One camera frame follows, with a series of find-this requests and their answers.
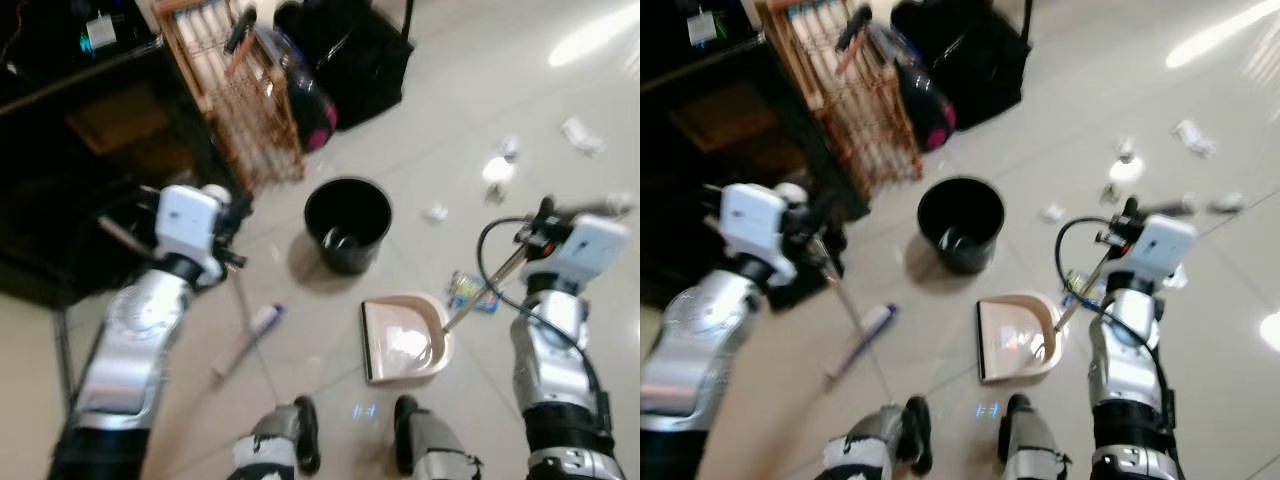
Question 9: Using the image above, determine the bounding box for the brown wooden slatted rack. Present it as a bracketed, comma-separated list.
[158, 0, 307, 193]
[758, 0, 927, 203]

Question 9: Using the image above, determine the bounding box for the robot right leg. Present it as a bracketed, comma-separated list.
[392, 394, 484, 480]
[997, 392, 1074, 480]

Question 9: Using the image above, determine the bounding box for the black round waste bin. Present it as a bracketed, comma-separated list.
[916, 177, 1007, 277]
[303, 177, 394, 277]

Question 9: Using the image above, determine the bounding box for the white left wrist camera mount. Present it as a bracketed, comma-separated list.
[155, 184, 233, 283]
[720, 182, 803, 273]

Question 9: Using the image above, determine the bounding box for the blue yellow snack wrapper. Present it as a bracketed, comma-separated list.
[447, 269, 502, 317]
[1064, 269, 1107, 308]

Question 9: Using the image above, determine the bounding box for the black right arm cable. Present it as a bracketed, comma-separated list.
[476, 216, 611, 441]
[1054, 216, 1186, 441]

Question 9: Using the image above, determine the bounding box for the black fabric bag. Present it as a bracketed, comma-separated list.
[274, 0, 417, 133]
[890, 0, 1037, 133]

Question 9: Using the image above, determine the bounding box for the black cabinet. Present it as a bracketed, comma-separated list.
[0, 0, 246, 309]
[640, 0, 873, 313]

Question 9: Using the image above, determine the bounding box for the black handheld vacuum pink trim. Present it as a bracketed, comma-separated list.
[838, 5, 959, 154]
[224, 8, 341, 154]

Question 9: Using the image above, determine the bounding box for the broom with pale brush head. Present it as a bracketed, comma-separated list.
[812, 238, 901, 403]
[210, 265, 288, 401]

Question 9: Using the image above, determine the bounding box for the small white device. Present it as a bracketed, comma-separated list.
[687, 9, 722, 47]
[85, 12, 120, 52]

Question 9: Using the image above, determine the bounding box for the beige long-handled dustpan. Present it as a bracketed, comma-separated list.
[360, 240, 531, 387]
[975, 245, 1113, 385]

